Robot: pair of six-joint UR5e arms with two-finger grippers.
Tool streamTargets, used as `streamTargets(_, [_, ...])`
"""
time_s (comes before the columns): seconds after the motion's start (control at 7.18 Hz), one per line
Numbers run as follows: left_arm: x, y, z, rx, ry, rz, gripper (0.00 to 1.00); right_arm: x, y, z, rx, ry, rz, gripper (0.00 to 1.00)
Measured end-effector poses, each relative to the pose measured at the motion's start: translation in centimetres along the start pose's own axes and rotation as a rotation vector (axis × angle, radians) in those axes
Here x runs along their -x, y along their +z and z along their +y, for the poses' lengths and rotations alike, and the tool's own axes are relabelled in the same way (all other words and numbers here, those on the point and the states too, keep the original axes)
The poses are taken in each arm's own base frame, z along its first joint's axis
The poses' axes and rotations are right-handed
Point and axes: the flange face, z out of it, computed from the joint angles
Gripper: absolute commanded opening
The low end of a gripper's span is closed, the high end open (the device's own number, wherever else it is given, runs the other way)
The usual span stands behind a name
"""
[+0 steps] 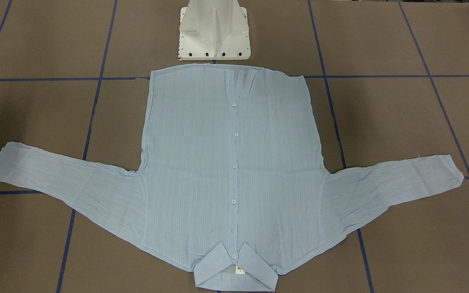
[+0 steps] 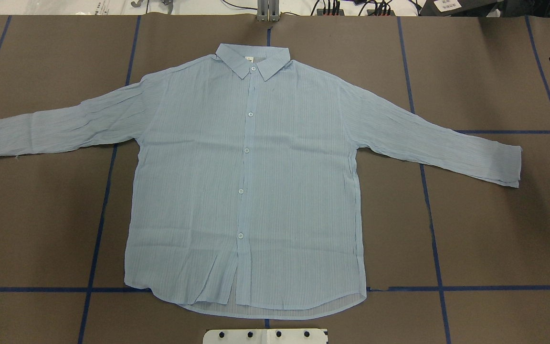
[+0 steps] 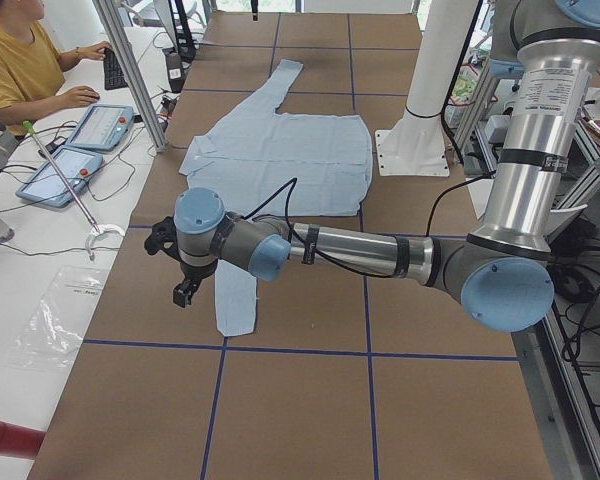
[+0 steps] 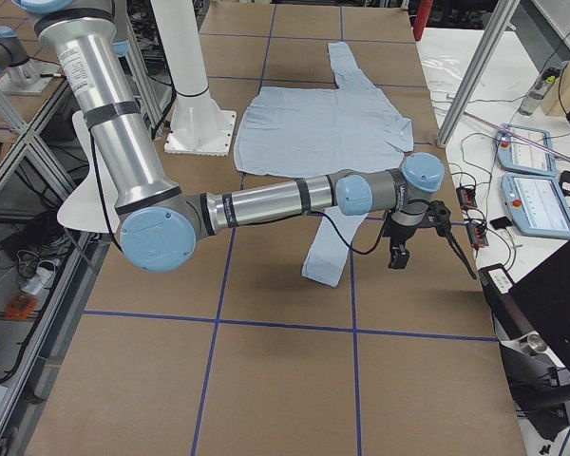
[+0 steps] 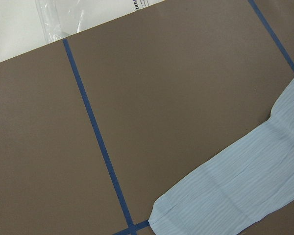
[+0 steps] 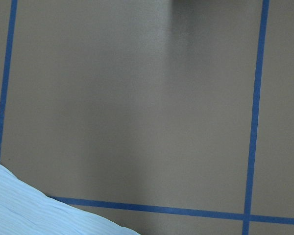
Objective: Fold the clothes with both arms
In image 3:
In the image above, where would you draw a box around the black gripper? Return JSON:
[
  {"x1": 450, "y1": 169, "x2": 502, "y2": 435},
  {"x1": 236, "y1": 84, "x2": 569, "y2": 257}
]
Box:
[{"x1": 144, "y1": 216, "x2": 215, "y2": 308}]

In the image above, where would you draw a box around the light blue button shirt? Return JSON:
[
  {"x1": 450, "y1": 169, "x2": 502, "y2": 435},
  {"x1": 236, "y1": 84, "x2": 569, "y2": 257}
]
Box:
[{"x1": 174, "y1": 59, "x2": 373, "y2": 337}]

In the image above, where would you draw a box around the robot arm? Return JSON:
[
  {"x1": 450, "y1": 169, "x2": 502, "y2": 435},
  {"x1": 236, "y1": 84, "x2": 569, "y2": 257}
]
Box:
[{"x1": 144, "y1": 1, "x2": 600, "y2": 332}]

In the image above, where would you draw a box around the grabber stick with green tip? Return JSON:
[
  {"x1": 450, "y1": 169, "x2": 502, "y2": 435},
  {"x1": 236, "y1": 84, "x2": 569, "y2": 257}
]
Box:
[{"x1": 23, "y1": 120, "x2": 125, "y2": 262}]

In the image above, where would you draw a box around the clear plastic bag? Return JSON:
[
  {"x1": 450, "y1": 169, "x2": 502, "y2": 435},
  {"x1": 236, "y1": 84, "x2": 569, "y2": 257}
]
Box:
[{"x1": 6, "y1": 266, "x2": 109, "y2": 373}]

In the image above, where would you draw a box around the lower teach pendant tablet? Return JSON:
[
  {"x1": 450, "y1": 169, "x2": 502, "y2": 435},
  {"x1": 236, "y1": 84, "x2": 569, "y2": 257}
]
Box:
[{"x1": 15, "y1": 146, "x2": 104, "y2": 208}]

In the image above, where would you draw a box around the teach pendant tablet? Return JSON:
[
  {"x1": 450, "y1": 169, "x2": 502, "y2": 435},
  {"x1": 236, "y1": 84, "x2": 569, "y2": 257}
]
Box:
[
  {"x1": 66, "y1": 103, "x2": 134, "y2": 152},
  {"x1": 15, "y1": 146, "x2": 104, "y2": 208}
]

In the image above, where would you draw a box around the upper teach pendant tablet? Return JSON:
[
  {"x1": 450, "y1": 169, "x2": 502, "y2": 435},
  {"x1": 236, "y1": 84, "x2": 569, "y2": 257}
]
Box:
[{"x1": 66, "y1": 103, "x2": 134, "y2": 152}]

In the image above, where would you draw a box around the black keyboard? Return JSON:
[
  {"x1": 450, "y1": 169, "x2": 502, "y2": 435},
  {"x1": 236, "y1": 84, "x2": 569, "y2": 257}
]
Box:
[{"x1": 102, "y1": 48, "x2": 127, "y2": 90}]

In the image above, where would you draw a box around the red cylinder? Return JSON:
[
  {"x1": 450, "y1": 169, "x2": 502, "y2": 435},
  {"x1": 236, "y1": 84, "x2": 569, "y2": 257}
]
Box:
[{"x1": 0, "y1": 421, "x2": 45, "y2": 460}]

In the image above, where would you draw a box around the person in yellow shirt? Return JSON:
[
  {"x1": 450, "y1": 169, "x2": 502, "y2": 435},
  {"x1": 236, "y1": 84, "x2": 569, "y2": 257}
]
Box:
[{"x1": 0, "y1": 1, "x2": 112, "y2": 138}]

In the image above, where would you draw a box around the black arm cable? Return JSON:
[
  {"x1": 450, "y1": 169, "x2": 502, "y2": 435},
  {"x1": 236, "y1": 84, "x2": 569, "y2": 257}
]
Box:
[{"x1": 242, "y1": 177, "x2": 496, "y2": 279}]

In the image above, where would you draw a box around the aluminium frame post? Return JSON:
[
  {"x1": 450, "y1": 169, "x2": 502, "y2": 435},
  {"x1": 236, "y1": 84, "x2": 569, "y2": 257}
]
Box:
[{"x1": 92, "y1": 0, "x2": 167, "y2": 153}]

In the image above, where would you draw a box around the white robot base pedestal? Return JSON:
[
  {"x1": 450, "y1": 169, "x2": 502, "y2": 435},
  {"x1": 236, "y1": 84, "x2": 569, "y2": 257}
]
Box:
[{"x1": 375, "y1": 0, "x2": 480, "y2": 177}]

